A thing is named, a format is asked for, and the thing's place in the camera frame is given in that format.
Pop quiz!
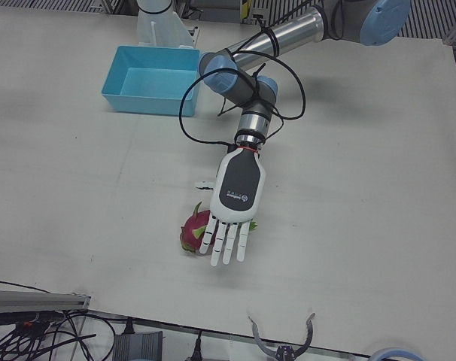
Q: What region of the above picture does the white grey robot hand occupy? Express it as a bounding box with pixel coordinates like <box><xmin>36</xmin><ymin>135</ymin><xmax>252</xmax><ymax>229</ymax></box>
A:
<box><xmin>194</xmin><ymin>147</ymin><xmax>267</xmax><ymax>268</ymax></box>

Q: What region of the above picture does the light blue plastic bin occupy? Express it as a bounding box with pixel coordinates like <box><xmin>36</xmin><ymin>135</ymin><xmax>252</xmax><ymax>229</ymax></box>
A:
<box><xmin>100</xmin><ymin>45</ymin><xmax>202</xmax><ymax>117</ymax></box>

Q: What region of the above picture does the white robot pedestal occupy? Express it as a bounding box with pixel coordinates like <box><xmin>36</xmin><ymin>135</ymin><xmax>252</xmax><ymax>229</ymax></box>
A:
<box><xmin>136</xmin><ymin>0</ymin><xmax>199</xmax><ymax>49</ymax></box>

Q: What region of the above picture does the aluminium profile rail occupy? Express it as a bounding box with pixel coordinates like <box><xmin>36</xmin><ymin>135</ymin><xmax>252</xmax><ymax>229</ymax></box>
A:
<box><xmin>0</xmin><ymin>289</ymin><xmax>92</xmax><ymax>314</ymax></box>

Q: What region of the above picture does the grey power box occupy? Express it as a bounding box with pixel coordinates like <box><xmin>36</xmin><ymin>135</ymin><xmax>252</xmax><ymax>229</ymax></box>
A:
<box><xmin>113</xmin><ymin>331</ymin><xmax>164</xmax><ymax>361</ymax></box>

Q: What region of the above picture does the black floor cable bundle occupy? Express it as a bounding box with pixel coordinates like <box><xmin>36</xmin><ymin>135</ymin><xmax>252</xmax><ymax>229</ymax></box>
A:
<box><xmin>0</xmin><ymin>280</ymin><xmax>118</xmax><ymax>361</ymax></box>

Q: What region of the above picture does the metal grabber clamp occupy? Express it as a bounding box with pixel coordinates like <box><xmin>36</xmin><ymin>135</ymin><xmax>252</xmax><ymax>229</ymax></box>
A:
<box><xmin>247</xmin><ymin>311</ymin><xmax>316</xmax><ymax>361</ymax></box>

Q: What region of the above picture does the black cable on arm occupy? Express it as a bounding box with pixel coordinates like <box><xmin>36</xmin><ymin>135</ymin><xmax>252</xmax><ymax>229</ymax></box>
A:
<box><xmin>178</xmin><ymin>13</ymin><xmax>307</xmax><ymax>146</ymax></box>

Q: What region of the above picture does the pink dragon fruit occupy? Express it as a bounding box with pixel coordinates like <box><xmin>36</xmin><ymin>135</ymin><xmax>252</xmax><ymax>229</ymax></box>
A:
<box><xmin>179</xmin><ymin>202</ymin><xmax>258</xmax><ymax>256</ymax></box>

